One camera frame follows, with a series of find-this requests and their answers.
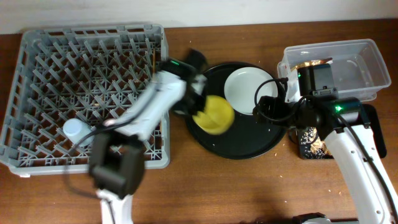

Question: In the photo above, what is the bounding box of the yellow bowl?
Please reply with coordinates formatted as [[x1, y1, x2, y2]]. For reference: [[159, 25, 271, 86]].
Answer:
[[192, 95, 234, 135]]

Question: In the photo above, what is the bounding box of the grey round plate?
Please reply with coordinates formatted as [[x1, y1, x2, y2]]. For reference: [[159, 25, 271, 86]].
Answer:
[[224, 67, 272, 115]]

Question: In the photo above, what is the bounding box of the brown gold coffee sachet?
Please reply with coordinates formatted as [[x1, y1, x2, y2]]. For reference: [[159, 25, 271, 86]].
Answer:
[[290, 58, 333, 71]]

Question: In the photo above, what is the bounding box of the light blue plastic cup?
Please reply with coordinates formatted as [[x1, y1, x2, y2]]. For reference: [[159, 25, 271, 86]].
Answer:
[[62, 118, 92, 144]]

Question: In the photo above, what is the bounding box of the wooden chopstick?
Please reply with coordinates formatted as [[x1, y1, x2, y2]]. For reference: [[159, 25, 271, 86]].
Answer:
[[152, 48, 156, 78]]

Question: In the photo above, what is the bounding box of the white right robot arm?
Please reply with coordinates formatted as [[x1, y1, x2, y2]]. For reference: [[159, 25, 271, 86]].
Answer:
[[253, 74, 397, 223]]

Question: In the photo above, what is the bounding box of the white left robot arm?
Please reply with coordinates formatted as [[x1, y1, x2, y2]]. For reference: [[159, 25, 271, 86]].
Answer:
[[89, 70, 207, 223]]

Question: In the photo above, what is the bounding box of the grey dishwasher rack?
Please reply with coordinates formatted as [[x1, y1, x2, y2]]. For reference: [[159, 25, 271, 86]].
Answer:
[[1, 24, 169, 177]]

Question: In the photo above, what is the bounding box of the round black tray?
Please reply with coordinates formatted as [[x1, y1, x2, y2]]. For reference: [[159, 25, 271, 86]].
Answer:
[[185, 62, 286, 160]]

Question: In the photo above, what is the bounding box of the clear plastic bin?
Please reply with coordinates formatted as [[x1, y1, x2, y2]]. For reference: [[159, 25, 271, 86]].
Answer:
[[277, 39, 391, 101]]

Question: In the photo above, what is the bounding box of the black rectangular bin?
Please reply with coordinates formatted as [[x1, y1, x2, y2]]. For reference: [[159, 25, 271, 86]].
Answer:
[[296, 104, 387, 158]]

